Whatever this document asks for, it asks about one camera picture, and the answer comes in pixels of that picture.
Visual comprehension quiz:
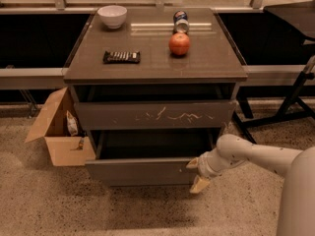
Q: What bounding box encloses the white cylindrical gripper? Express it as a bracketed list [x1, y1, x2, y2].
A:
[186, 147, 244, 194]

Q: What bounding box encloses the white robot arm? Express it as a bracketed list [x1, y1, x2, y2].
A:
[186, 134, 315, 236]

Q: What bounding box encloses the scratched grey upper drawer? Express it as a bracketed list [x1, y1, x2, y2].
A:
[74, 100, 236, 130]

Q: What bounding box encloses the grey drawer cabinet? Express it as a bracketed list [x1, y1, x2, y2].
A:
[63, 6, 248, 149]

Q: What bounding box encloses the red apple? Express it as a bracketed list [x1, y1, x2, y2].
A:
[168, 32, 190, 56]

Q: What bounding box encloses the brown cardboard box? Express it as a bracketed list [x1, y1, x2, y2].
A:
[26, 88, 95, 166]

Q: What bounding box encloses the white crumpled bag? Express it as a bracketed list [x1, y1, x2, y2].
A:
[66, 111, 79, 136]

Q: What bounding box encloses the dark chocolate bar wrapper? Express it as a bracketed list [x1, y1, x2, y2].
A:
[103, 51, 141, 64]

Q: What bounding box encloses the blue soda can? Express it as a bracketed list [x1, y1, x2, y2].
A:
[173, 11, 189, 33]

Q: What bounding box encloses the white ceramic bowl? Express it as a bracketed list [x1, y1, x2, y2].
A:
[97, 5, 127, 29]

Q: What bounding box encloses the black rolling stand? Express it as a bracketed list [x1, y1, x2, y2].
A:
[221, 0, 315, 138]

